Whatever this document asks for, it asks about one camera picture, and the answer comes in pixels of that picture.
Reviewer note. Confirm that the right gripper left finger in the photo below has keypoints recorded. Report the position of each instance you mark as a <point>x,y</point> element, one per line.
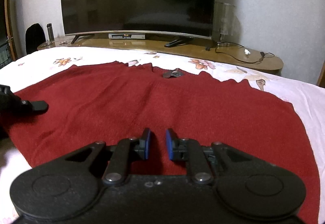
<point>127,151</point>

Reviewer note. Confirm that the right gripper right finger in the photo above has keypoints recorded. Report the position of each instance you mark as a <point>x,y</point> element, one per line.
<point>190,152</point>

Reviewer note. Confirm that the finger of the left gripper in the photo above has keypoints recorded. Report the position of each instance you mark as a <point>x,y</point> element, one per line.
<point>32,107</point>

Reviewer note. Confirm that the red knitted garment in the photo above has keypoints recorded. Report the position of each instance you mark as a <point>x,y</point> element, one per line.
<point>113,101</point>

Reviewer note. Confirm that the dark wooden wardrobe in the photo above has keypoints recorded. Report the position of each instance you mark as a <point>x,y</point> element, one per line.
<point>8,49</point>

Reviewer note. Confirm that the black chair back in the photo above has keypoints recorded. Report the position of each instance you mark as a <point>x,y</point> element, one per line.
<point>34,37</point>

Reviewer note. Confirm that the dark metal bottle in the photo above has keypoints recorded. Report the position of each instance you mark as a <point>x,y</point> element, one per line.
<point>50,32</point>

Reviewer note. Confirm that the grey set-top box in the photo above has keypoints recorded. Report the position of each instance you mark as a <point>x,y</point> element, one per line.
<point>126,36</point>

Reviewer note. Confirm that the wooden TV console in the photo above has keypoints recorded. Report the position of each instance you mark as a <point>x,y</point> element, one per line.
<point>229,53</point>

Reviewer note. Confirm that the clear glass cylinder vase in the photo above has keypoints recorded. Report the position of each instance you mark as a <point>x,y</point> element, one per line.
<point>224,21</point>

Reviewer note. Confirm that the white floral bed sheet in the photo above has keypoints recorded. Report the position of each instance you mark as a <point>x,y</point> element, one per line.
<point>307,99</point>

